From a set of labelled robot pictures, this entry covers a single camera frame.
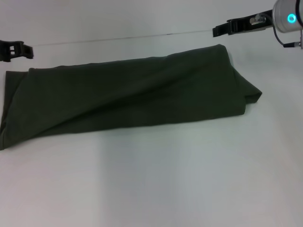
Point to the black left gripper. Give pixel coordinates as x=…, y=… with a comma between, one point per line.
x=10, y=50

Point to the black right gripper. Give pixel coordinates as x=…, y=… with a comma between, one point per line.
x=255, y=23

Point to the dark green FREE t-shirt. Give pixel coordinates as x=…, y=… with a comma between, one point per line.
x=118, y=94

